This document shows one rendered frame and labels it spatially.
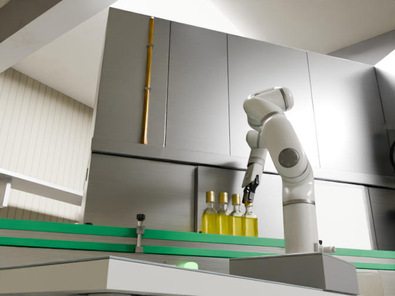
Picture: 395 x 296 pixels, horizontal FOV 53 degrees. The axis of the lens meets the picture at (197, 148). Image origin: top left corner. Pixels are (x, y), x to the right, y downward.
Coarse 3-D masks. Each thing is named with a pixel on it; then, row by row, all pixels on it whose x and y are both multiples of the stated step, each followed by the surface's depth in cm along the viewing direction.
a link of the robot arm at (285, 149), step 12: (264, 120) 129; (276, 120) 118; (288, 120) 118; (264, 132) 118; (276, 132) 116; (288, 132) 115; (276, 144) 115; (288, 144) 113; (300, 144) 113; (276, 156) 114; (288, 156) 112; (300, 156) 111; (276, 168) 114; (288, 168) 111; (300, 168) 110
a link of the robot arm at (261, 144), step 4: (248, 124) 161; (252, 128) 160; (256, 128) 159; (260, 128) 159; (260, 132) 161; (260, 136) 170; (260, 140) 170; (260, 144) 170; (264, 144) 170; (264, 148) 172
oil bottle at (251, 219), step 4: (248, 212) 164; (248, 216) 163; (252, 216) 163; (256, 216) 164; (248, 220) 162; (252, 220) 162; (256, 220) 163; (248, 224) 161; (252, 224) 162; (256, 224) 162; (248, 228) 161; (252, 228) 161; (256, 228) 162; (248, 232) 160; (252, 232) 161; (256, 232) 161; (248, 236) 159; (252, 236) 160; (256, 236) 160
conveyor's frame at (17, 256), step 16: (0, 256) 118; (16, 256) 120; (32, 256) 121; (48, 256) 122; (64, 256) 124; (80, 256) 125; (96, 256) 127; (128, 256) 130; (144, 256) 131; (160, 256) 133; (176, 256) 135; (224, 272) 137; (384, 272) 169; (384, 288) 166
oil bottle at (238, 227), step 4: (232, 212) 162; (236, 212) 161; (240, 212) 162; (232, 216) 160; (236, 216) 161; (240, 216) 161; (244, 216) 162; (232, 220) 160; (236, 220) 160; (240, 220) 160; (244, 220) 161; (232, 224) 159; (236, 224) 159; (240, 224) 160; (244, 224) 160; (232, 228) 159; (236, 228) 159; (240, 228) 159; (244, 228) 160; (236, 232) 158; (240, 232) 158; (244, 232) 159
